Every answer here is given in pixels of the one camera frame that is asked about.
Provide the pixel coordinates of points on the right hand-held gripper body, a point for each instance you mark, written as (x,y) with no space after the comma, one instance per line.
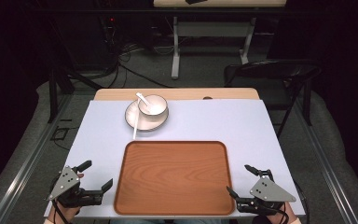
(268,191)

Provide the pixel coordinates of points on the black device on desk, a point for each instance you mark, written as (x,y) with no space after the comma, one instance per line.
(195,1)

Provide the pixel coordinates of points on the wooden serving tray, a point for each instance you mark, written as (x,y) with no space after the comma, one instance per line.
(174,179)

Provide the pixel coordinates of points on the black folding chair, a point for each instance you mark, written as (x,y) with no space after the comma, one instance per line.
(276,70)

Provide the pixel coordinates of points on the black metal stand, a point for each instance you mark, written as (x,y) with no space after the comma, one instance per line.
(59,84)

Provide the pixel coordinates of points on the pale table mat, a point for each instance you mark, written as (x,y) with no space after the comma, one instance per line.
(230,124)

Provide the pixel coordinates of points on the person's right hand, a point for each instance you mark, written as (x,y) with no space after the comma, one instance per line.
(284,213)

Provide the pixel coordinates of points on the dark computer tower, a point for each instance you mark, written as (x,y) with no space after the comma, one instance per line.
(110,34)

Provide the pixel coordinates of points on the white-framed desk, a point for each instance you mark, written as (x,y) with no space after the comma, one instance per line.
(213,29)

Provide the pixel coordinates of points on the person's left hand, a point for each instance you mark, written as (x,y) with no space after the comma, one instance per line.
(65,213)

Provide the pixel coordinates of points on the white chopstick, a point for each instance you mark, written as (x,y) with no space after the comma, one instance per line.
(135,126)

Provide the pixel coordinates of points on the metal floor rail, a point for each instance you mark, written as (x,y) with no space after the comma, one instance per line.
(326,161)
(28,161)

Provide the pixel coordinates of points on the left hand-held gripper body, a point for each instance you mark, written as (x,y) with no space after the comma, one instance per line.
(65,183)

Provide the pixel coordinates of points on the white ceramic plate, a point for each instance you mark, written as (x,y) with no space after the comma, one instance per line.
(147,123)

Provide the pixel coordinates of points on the white ceramic spoon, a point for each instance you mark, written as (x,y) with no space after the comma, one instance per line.
(144,100)

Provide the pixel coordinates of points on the white ceramic bowl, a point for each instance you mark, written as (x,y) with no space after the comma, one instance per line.
(157,105)

